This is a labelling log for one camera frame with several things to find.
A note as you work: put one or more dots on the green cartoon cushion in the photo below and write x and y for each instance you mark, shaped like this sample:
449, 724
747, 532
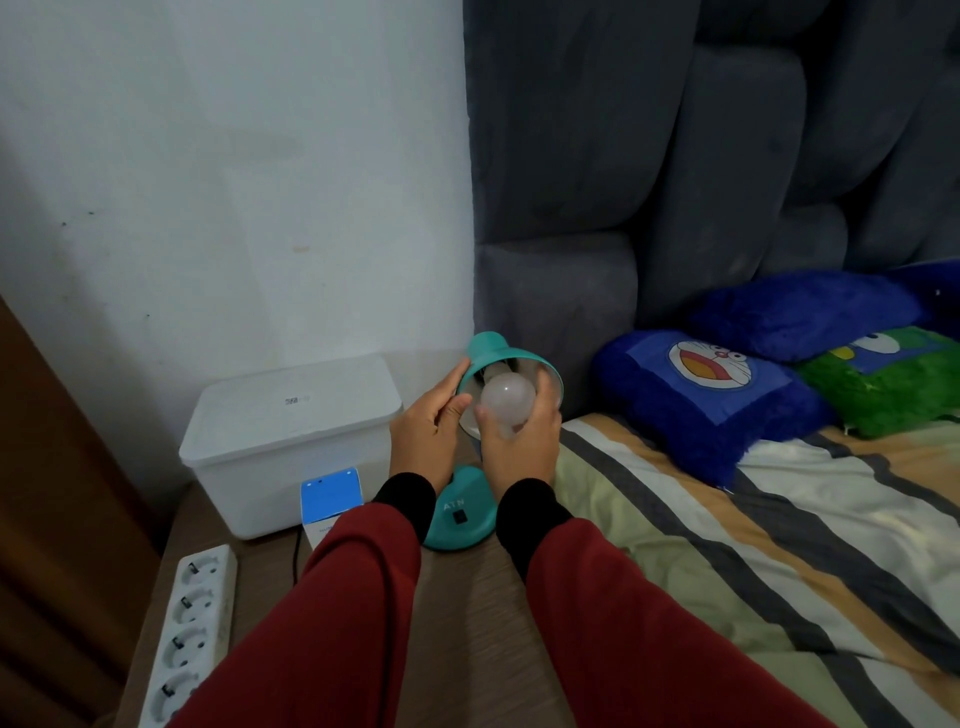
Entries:
885, 382

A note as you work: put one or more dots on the white light bulb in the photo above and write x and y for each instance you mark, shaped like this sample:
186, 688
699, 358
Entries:
507, 397

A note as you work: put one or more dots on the person's left forearm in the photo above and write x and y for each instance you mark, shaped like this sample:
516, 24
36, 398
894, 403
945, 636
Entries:
330, 607

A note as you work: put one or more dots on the blue and white small box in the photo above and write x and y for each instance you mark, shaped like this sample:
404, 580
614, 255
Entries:
330, 495

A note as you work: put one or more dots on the dark blue pillow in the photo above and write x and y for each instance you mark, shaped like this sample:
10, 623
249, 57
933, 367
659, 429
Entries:
941, 292

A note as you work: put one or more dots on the person's right thumb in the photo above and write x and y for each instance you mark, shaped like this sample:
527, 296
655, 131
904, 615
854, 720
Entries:
487, 426

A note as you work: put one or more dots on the person's left thumb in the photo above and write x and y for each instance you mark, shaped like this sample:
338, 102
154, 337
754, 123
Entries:
456, 409

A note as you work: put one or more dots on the blue cartoon cushion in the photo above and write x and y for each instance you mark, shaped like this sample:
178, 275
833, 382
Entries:
697, 390

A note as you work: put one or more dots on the grey upholstered headboard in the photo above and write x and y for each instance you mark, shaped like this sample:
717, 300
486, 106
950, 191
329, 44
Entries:
675, 150

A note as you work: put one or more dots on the person's left hand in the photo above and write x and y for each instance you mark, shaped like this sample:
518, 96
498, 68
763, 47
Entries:
420, 439

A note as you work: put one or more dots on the white plastic storage box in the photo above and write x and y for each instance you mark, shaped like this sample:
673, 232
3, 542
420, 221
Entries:
285, 435

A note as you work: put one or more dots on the blue plush pillow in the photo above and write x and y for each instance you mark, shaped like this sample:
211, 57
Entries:
802, 311

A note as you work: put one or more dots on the brown wooden door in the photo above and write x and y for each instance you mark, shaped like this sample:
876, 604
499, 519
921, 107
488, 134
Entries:
52, 510

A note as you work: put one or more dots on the teal desk lamp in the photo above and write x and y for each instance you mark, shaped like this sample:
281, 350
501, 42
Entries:
491, 349

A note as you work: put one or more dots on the person's right hand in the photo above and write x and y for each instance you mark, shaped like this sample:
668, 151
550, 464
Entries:
525, 454

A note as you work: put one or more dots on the striped bedsheet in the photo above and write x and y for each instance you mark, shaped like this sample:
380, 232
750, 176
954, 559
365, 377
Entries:
787, 555

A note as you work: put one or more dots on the white power strip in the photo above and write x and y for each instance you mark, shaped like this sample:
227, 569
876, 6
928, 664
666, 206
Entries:
191, 622

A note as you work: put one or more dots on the person's right forearm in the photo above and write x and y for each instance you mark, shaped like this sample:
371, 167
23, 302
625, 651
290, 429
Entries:
622, 622

